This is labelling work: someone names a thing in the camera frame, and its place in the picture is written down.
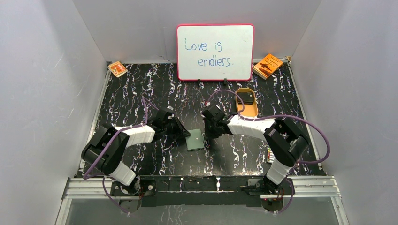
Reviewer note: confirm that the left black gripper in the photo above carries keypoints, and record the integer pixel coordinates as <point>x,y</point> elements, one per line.
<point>173,126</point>

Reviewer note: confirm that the small orange card box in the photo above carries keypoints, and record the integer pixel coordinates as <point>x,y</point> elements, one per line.
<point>117,68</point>

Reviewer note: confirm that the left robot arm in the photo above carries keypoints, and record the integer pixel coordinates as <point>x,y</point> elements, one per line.
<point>106,148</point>

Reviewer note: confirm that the black cards in tray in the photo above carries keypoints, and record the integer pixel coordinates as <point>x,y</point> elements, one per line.
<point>248,98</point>

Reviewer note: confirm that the pink framed whiteboard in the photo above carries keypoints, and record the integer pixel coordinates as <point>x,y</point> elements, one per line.
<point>215,52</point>

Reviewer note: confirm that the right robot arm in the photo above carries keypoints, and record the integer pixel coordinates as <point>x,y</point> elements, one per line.
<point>283,136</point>

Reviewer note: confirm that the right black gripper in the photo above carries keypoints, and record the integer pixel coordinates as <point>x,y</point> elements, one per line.
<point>208,135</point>

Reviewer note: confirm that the orange book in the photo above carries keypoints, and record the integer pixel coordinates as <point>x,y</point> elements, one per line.
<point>267,66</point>

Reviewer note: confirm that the green card holder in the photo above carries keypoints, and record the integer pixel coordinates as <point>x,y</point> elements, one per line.
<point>195,141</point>

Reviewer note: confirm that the aluminium frame rail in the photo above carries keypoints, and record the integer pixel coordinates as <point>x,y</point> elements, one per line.
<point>99,189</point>

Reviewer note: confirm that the pack of coloured markers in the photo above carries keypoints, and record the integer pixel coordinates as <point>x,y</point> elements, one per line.
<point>270,157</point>

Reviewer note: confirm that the black base bar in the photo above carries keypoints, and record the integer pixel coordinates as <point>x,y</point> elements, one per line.
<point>250,191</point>

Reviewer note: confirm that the orange oval tray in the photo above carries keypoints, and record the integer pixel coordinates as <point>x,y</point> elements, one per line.
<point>246,110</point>

